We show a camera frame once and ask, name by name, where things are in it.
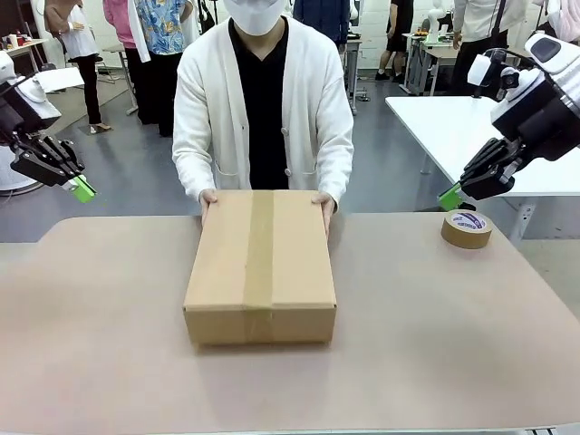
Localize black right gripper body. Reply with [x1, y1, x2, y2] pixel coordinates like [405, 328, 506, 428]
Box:
[491, 76, 580, 162]

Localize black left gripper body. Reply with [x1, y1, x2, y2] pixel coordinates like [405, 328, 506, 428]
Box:
[0, 97, 47, 165]

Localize brown packing tape roll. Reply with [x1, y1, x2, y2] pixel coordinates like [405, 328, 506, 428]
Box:
[440, 208, 494, 249]

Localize brown cardboard box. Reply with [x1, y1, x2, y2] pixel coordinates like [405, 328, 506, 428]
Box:
[182, 188, 339, 348]

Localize person's left forearm white sleeve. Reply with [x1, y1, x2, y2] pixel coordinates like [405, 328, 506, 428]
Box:
[316, 144, 355, 206]

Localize person's right forearm white sleeve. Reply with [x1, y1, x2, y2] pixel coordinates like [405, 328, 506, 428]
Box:
[171, 144, 218, 205]

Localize person's right hand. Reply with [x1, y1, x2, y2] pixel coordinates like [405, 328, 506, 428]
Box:
[198, 188, 220, 224]

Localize person's left hand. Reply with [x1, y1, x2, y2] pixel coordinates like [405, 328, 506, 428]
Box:
[310, 193, 338, 239]

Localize woman in black trousers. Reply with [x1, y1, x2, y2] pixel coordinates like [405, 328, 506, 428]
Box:
[44, 0, 112, 135]

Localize background work desk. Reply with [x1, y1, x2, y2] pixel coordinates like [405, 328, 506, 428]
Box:
[404, 34, 459, 97]

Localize person in white shirt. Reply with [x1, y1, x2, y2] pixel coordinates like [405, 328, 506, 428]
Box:
[451, 0, 511, 98]

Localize person in pink top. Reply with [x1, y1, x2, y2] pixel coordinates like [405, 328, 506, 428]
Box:
[102, 0, 153, 126]

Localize small white background robot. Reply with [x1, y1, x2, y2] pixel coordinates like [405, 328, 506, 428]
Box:
[420, 0, 455, 44]

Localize person in black shorts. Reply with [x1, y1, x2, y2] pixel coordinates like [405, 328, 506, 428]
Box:
[374, 0, 416, 83]

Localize person in floral shirt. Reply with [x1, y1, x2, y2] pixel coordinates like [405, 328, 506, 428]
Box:
[135, 0, 192, 137]

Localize person in white cardigan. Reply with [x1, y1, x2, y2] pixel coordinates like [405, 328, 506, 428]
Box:
[171, 0, 355, 208]

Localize person in navy top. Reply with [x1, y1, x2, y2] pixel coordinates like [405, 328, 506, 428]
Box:
[293, 0, 353, 46]

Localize brown tape strip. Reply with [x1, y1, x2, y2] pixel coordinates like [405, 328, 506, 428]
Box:
[242, 189, 276, 345]

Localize white face mask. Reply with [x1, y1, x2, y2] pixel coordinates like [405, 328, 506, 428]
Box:
[224, 0, 286, 35]

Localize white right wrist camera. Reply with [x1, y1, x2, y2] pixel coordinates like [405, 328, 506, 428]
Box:
[467, 48, 522, 99]

